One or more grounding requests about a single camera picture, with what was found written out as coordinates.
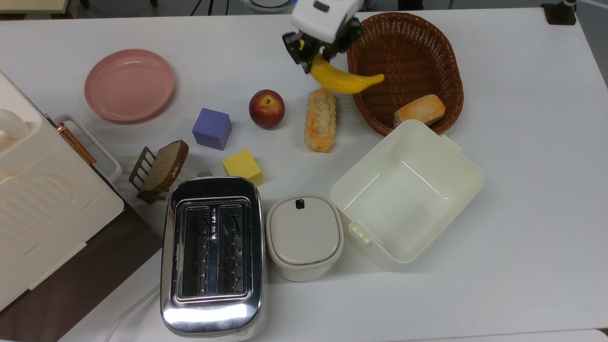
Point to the small white lidded bin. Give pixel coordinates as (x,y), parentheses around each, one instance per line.
(304,232)

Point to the open cream plastic container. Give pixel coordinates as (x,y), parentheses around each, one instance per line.
(408,199)

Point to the small golden bread bun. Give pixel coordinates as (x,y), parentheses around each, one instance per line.
(420,110)

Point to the red apple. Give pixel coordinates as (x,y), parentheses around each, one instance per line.
(267,109)

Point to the yellow banana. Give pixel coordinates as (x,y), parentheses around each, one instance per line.
(339,80)

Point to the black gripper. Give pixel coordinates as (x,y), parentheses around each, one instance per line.
(324,47)

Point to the brown wicker basket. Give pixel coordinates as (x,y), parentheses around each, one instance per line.
(408,52)

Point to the yellow foam cube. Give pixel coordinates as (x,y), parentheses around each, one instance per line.
(242,165)

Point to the cream and chrome toaster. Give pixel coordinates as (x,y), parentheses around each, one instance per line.
(213,313)

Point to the long cheese bread loaf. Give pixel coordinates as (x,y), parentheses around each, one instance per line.
(320,121)

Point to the brown toast slice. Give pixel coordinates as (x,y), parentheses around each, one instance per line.
(166,166)

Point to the purple foam cube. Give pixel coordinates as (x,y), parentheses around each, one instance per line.
(211,128)

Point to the bronze metal toast rack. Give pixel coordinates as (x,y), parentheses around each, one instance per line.
(138,171)

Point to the pink plate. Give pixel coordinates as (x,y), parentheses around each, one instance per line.
(129,85)

